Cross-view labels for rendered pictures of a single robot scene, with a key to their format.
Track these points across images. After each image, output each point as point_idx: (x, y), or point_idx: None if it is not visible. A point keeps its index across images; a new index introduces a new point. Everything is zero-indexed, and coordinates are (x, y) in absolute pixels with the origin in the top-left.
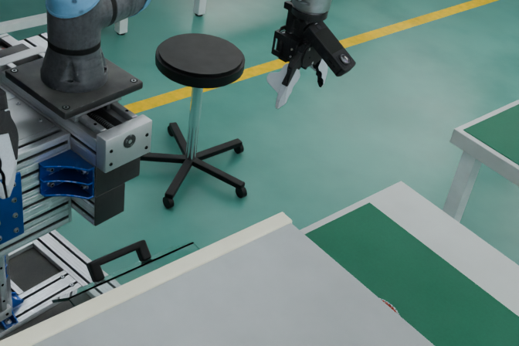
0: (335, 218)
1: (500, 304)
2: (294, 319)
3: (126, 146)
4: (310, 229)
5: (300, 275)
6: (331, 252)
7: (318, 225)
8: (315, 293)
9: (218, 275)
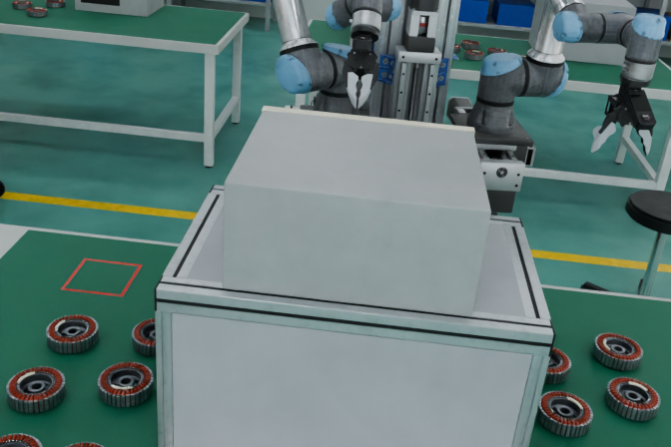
0: (657, 299)
1: None
2: (419, 149)
3: (497, 175)
4: (626, 296)
5: (447, 143)
6: (629, 312)
7: (636, 296)
8: (444, 149)
9: (402, 129)
